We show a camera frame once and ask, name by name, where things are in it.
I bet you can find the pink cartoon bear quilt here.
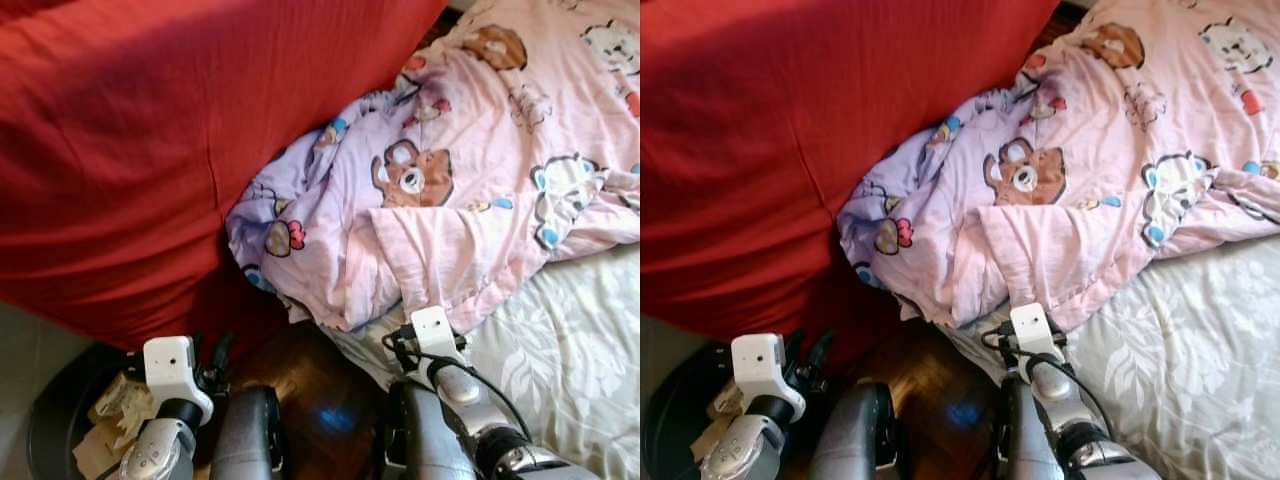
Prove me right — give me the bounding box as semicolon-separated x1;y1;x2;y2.
224;0;641;336
835;0;1280;334

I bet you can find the clear plastic wrap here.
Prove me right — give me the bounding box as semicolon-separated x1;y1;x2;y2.
90;373;161;448
706;378;749;423

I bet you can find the brown cardboard piece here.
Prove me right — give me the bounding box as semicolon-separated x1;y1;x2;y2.
688;415;743;466
70;415;136;480

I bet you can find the black round waste bin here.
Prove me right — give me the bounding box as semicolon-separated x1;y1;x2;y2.
643;338;796;480
25;338;206;480

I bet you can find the red sofa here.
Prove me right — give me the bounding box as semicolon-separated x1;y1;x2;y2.
640;0;1063;369
0;0;449;353

